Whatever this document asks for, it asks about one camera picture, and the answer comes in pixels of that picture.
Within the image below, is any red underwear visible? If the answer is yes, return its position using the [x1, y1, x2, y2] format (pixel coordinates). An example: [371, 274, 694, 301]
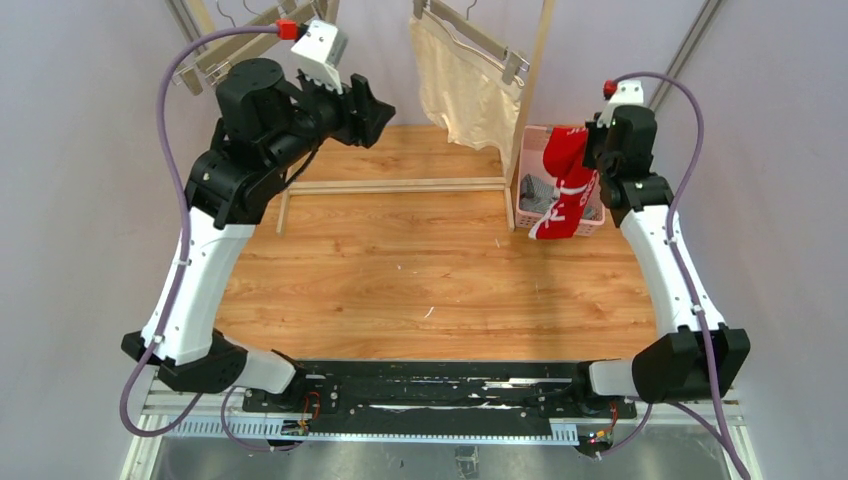
[528, 126, 596, 240]

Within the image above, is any grey striped underwear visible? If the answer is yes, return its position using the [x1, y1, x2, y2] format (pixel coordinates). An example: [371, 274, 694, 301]
[519, 173, 601, 221]

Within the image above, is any cream underwear hanger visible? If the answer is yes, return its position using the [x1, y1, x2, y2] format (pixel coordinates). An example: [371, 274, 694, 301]
[412, 0, 530, 84]

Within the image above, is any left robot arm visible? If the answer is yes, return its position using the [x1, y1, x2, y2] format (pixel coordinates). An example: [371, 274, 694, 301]
[121, 58, 396, 396]

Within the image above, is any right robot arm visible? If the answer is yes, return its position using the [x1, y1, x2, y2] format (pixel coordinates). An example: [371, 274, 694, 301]
[581, 105, 751, 404]

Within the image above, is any cream underwear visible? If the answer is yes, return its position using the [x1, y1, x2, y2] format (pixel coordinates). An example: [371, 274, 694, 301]
[408, 12, 524, 170]

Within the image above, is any empty beige clip hanger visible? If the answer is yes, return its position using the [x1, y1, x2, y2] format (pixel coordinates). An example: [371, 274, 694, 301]
[166, 1, 314, 96]

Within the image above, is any pink plastic basket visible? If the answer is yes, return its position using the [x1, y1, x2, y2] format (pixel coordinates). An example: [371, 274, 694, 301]
[516, 125, 605, 240]

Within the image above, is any wooden clothes rack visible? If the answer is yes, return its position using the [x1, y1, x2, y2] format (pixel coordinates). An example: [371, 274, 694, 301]
[276, 1, 556, 235]

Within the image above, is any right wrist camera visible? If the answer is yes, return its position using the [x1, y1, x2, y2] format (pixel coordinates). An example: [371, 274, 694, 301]
[595, 79, 644, 128]

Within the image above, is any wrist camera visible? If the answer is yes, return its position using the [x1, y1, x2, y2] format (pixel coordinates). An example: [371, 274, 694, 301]
[290, 19, 348, 94]
[595, 79, 644, 128]

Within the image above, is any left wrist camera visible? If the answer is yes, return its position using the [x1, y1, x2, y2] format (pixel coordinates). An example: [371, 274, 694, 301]
[290, 19, 348, 94]

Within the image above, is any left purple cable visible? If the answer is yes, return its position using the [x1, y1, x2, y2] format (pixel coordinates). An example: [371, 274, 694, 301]
[119, 19, 306, 455]

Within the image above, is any purple cable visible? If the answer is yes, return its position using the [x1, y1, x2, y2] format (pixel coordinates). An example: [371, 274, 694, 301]
[119, 19, 306, 455]
[601, 71, 753, 480]

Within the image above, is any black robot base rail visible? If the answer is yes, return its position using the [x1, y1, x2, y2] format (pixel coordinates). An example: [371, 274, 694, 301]
[242, 360, 637, 444]

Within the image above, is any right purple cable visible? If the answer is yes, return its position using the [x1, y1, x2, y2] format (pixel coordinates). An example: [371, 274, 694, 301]
[601, 71, 753, 480]

